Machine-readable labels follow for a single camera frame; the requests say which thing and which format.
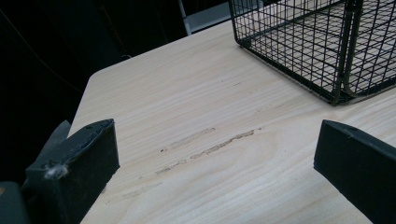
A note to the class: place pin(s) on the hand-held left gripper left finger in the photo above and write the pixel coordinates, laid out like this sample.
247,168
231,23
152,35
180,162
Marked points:
74,174

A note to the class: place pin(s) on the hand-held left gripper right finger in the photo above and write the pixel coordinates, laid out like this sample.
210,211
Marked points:
361,165

